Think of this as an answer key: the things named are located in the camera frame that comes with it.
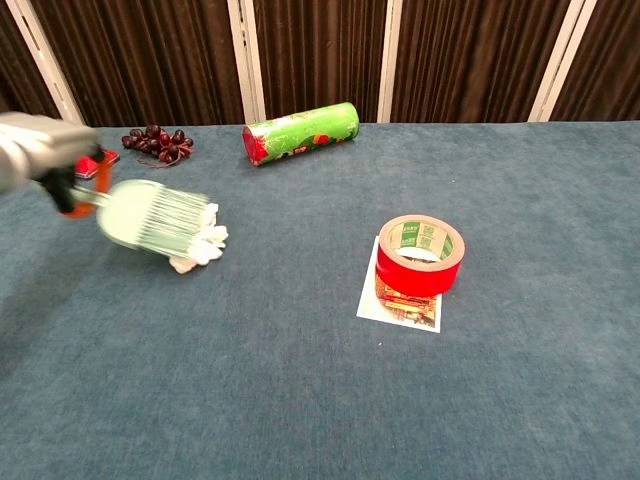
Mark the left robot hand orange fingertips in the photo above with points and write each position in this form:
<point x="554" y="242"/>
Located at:
<point x="45" y="145"/>

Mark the mint green hand brush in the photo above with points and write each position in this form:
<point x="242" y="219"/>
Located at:
<point x="135" y="215"/>

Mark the white paper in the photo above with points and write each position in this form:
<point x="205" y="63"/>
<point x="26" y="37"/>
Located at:
<point x="210" y="242"/>

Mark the red ink pad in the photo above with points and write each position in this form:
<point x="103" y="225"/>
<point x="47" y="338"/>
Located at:
<point x="87" y="167"/>

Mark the dark brown curtain panel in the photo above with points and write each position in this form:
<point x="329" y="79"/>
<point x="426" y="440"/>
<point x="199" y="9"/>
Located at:
<point x="475" y="55"/>
<point x="320" y="50"/>
<point x="15" y="60"/>
<point x="610" y="65"/>
<point x="150" y="60"/>

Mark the dark red grape bunch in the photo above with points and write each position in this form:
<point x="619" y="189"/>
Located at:
<point x="157" y="142"/>

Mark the green cylindrical can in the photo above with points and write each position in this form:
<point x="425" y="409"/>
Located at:
<point x="300" y="132"/>

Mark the blue table cloth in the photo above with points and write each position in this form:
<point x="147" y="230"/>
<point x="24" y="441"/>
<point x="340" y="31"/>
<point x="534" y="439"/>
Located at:
<point x="300" y="375"/>

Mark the white-bordered photo card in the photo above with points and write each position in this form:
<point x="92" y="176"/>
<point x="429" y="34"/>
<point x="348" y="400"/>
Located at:
<point x="370" y="305"/>

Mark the red tape roll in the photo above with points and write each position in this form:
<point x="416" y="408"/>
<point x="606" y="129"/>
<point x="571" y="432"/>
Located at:
<point x="417" y="277"/>

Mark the white screen frame post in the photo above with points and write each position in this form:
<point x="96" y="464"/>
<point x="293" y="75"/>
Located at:
<point x="562" y="60"/>
<point x="246" y="60"/>
<point x="389" y="60"/>
<point x="44" y="60"/>

